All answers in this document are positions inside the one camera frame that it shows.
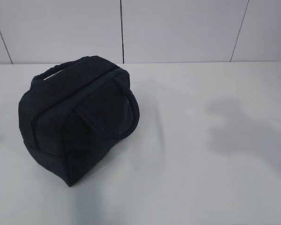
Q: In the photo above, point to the dark navy lunch bag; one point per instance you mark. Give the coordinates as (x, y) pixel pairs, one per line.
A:
(74, 113)

